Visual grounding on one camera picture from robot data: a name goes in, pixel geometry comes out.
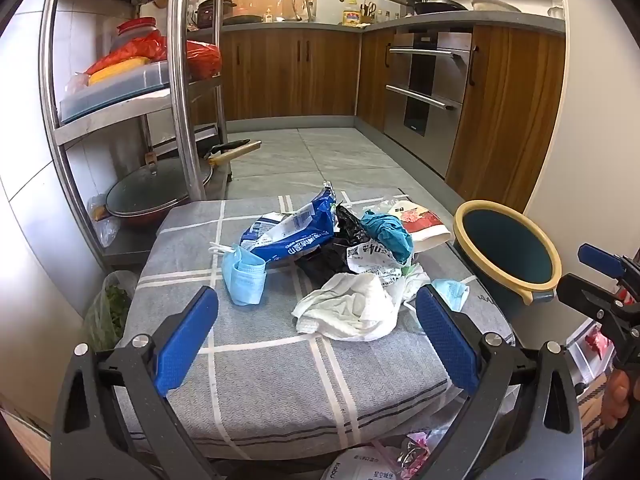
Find white paper towel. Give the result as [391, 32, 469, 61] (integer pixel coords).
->
[291, 272, 401, 341]

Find teal crumpled cloth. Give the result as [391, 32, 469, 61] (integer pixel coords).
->
[360, 210, 415, 265]

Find blue wet wipes packet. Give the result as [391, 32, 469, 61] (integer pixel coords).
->
[240, 182, 338, 266]

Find orange red plastic bag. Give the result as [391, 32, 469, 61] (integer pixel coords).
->
[85, 35, 167, 75]

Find white printed wrapper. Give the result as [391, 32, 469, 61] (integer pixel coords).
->
[346, 242, 431, 306]

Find blue face mask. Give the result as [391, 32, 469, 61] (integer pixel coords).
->
[430, 279, 471, 313]
[210, 242, 268, 307]

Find pink wrapper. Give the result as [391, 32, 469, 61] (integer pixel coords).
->
[397, 435, 431, 471]

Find red snack packet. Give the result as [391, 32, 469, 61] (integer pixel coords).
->
[582, 327, 613, 361]

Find black frying pan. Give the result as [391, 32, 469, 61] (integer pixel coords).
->
[379, 0, 468, 16]

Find wooden kitchen cabinets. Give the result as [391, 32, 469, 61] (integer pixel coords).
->
[220, 25, 566, 213]

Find wooden handled pan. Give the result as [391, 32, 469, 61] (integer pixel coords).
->
[207, 139, 263, 168]

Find dark rice cooker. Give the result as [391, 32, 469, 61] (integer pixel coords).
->
[197, 0, 236, 28]

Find person's right hand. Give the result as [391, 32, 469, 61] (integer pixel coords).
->
[600, 372, 640, 428]

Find metal shelf rack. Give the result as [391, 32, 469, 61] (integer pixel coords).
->
[37, 0, 233, 271]

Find red lid jar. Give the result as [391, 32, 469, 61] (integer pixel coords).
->
[116, 16, 163, 51]

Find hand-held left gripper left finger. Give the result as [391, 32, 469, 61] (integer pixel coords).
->
[50, 286, 226, 480]

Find teal bin with yellow rim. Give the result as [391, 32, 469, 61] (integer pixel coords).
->
[452, 200, 563, 323]

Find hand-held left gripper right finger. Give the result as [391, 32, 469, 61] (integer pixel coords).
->
[415, 284, 586, 480]

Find clear storage box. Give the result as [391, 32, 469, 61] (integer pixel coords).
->
[59, 60, 173, 123]

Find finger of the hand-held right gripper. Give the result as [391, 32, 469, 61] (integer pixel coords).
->
[556, 272, 631, 322]
[577, 242, 640, 281]

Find yellow packet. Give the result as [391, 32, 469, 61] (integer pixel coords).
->
[87, 57, 151, 86]

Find bag of greens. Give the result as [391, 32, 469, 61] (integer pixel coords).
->
[82, 270, 136, 353]

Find wok with glass lid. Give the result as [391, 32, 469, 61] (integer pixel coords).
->
[102, 157, 216, 228]

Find red floral paper cup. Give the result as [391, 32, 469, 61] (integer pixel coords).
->
[387, 200, 451, 253]

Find white plastic packet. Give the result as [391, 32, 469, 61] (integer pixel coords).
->
[320, 442, 401, 480]

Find steel built-in oven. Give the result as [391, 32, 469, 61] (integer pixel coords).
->
[382, 30, 473, 153]

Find black plastic bag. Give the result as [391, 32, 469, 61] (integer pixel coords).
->
[295, 205, 371, 286]

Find grey countertop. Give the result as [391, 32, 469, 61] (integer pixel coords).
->
[220, 10, 566, 36]

